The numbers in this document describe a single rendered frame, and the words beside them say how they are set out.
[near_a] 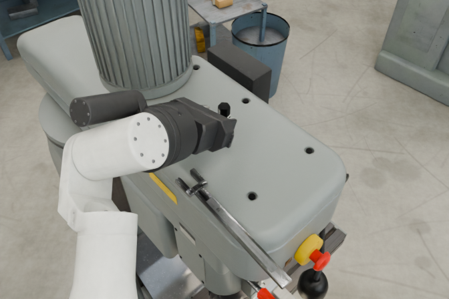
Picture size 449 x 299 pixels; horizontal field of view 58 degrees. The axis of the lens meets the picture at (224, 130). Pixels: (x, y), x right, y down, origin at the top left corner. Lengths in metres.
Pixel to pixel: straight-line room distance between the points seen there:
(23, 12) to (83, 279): 4.26
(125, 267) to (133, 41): 0.42
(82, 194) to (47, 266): 2.40
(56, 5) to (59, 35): 3.44
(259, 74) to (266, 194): 0.53
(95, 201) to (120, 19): 0.34
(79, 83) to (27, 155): 2.42
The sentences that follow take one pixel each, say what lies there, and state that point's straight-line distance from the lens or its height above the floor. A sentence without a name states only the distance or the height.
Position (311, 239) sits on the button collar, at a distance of 0.76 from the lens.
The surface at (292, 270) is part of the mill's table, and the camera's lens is 1.70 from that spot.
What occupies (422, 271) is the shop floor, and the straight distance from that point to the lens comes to 2.94.
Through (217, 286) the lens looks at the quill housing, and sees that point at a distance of 1.10.
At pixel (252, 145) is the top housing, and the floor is 1.89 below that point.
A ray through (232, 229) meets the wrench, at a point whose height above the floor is 1.90.
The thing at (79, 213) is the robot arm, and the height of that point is 2.06.
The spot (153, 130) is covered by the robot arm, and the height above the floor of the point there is 2.11.
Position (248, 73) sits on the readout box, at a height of 1.72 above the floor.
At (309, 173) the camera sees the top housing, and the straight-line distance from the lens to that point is 0.71.
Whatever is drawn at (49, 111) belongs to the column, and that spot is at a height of 1.56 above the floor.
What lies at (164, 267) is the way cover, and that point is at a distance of 1.67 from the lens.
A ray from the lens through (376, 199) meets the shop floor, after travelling 3.11.
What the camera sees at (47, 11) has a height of 0.23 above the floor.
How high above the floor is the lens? 2.45
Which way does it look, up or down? 47 degrees down
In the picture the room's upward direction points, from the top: straight up
